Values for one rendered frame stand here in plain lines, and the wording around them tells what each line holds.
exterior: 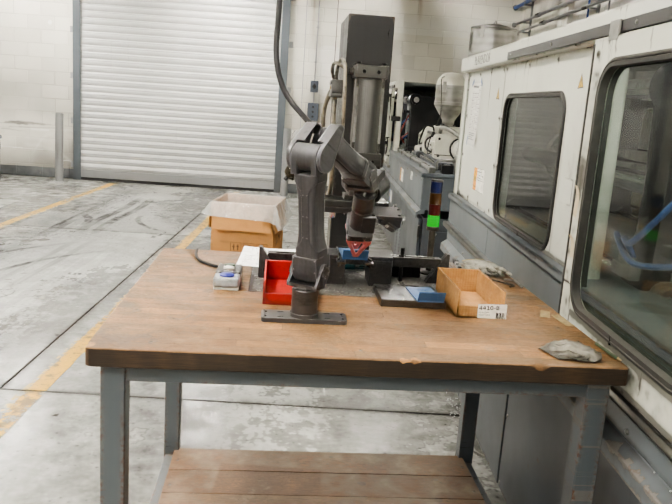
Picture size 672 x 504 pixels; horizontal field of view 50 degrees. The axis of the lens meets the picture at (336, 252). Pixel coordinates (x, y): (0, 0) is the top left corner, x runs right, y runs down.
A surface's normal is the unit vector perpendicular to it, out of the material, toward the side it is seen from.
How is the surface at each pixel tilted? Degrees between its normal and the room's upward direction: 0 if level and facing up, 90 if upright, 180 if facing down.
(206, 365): 90
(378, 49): 90
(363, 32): 90
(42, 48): 90
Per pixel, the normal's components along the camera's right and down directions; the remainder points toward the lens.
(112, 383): 0.07, 0.21
